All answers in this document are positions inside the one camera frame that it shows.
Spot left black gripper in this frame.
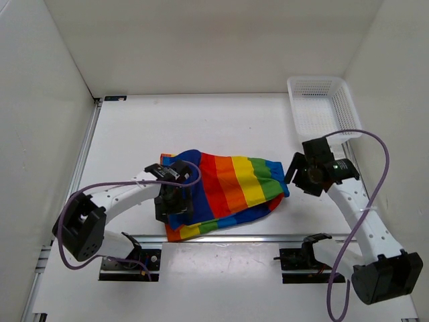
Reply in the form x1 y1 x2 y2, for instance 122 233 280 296
154 185 193 225

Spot rainbow striped shorts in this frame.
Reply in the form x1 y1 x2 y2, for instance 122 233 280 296
160 150 290 242

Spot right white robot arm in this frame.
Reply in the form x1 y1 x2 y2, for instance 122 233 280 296
284 138 423 305

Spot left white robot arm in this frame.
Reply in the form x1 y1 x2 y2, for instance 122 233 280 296
52 160 202 270

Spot white plastic mesh basket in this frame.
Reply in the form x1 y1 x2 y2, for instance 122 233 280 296
287 76 362 144

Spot small blue label sticker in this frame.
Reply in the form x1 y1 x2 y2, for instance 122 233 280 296
104 95 127 101

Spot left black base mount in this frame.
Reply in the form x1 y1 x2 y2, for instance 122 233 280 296
99 246 162 282

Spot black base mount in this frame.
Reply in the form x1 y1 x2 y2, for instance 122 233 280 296
99 246 162 282
273 248 331 284

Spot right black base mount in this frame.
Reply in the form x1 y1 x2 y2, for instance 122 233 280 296
273 248 331 284

